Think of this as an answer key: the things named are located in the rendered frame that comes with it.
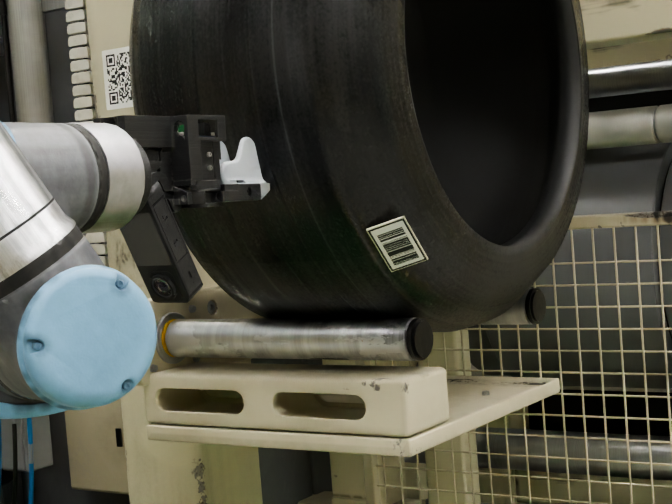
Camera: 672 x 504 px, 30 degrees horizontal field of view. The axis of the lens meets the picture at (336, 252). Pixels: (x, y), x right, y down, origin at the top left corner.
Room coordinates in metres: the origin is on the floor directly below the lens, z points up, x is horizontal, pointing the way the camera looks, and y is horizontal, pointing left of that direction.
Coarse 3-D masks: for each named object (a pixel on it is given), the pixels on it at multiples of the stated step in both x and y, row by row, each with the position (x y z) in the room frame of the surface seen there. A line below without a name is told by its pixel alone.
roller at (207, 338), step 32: (192, 320) 1.45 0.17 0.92; (224, 320) 1.43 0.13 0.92; (256, 320) 1.40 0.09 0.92; (288, 320) 1.37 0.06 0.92; (320, 320) 1.35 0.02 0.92; (352, 320) 1.33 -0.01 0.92; (384, 320) 1.30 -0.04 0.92; (416, 320) 1.28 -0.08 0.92; (192, 352) 1.44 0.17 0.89; (224, 352) 1.41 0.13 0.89; (256, 352) 1.39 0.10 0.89; (288, 352) 1.36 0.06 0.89; (320, 352) 1.34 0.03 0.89; (352, 352) 1.31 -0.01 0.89; (384, 352) 1.29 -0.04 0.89; (416, 352) 1.27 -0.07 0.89
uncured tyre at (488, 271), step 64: (192, 0) 1.24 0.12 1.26; (256, 0) 1.19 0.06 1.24; (320, 0) 1.17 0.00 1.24; (384, 0) 1.19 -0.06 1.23; (448, 0) 1.70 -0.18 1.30; (512, 0) 1.66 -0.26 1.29; (576, 0) 1.57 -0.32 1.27; (192, 64) 1.24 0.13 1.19; (256, 64) 1.19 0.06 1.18; (320, 64) 1.16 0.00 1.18; (384, 64) 1.18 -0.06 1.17; (448, 64) 1.73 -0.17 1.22; (512, 64) 1.68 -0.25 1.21; (576, 64) 1.55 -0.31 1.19; (256, 128) 1.20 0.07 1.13; (320, 128) 1.17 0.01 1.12; (384, 128) 1.18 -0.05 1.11; (448, 128) 1.73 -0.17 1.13; (512, 128) 1.67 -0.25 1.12; (576, 128) 1.54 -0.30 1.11; (320, 192) 1.20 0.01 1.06; (384, 192) 1.20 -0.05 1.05; (448, 192) 1.69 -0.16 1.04; (512, 192) 1.64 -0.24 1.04; (576, 192) 1.54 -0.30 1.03; (256, 256) 1.29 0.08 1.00; (320, 256) 1.25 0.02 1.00; (448, 256) 1.27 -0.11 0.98; (512, 256) 1.37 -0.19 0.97; (448, 320) 1.33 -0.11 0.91
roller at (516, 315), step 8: (536, 288) 1.52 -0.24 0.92; (528, 296) 1.51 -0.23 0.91; (536, 296) 1.51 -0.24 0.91; (544, 296) 1.53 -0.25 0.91; (520, 304) 1.51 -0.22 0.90; (528, 304) 1.50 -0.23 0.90; (536, 304) 1.51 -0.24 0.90; (544, 304) 1.53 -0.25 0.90; (512, 312) 1.51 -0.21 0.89; (520, 312) 1.51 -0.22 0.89; (528, 312) 1.50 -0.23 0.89; (536, 312) 1.51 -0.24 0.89; (544, 312) 1.53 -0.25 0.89; (496, 320) 1.53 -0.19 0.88; (504, 320) 1.53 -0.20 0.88; (512, 320) 1.52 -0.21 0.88; (520, 320) 1.51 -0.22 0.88; (528, 320) 1.51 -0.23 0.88; (536, 320) 1.51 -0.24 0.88
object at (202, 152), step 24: (96, 120) 1.06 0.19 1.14; (120, 120) 1.05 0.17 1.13; (144, 120) 1.06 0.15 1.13; (168, 120) 1.09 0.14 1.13; (192, 120) 1.09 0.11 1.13; (216, 120) 1.12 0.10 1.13; (144, 144) 1.06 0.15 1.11; (168, 144) 1.09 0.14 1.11; (192, 144) 1.09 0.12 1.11; (216, 144) 1.13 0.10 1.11; (144, 168) 1.03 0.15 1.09; (168, 168) 1.09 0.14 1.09; (192, 168) 1.08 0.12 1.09; (216, 168) 1.13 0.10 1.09; (144, 192) 1.04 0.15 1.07; (168, 192) 1.09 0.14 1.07; (192, 192) 1.09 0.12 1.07
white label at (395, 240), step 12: (372, 228) 1.20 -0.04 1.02; (384, 228) 1.20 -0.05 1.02; (396, 228) 1.20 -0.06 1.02; (408, 228) 1.20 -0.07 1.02; (372, 240) 1.21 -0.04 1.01; (384, 240) 1.21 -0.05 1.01; (396, 240) 1.21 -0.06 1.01; (408, 240) 1.21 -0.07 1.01; (384, 252) 1.22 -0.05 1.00; (396, 252) 1.22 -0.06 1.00; (408, 252) 1.22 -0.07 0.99; (420, 252) 1.22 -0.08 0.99; (396, 264) 1.23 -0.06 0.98; (408, 264) 1.23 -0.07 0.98
